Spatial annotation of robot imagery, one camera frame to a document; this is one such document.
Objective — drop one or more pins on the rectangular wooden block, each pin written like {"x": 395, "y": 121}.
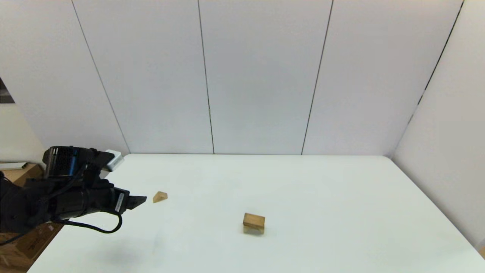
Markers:
{"x": 254, "y": 220}

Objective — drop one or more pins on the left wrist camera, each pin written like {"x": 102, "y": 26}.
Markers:
{"x": 113, "y": 161}

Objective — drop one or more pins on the low cardboard box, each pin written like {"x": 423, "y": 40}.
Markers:
{"x": 7, "y": 261}

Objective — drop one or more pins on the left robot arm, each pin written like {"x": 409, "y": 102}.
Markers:
{"x": 19, "y": 204}

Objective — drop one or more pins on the flat white board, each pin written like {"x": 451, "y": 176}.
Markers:
{"x": 13, "y": 165}

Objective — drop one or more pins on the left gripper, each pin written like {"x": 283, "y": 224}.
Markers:
{"x": 91, "y": 201}

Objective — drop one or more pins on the arched wooden block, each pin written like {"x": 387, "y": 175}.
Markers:
{"x": 246, "y": 230}

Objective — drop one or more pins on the triangular wooden block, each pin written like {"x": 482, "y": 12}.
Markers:
{"x": 160, "y": 197}

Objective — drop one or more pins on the large cardboard box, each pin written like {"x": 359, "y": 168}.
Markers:
{"x": 17, "y": 175}

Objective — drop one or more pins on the cardboard box with white label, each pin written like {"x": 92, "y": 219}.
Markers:
{"x": 34, "y": 242}

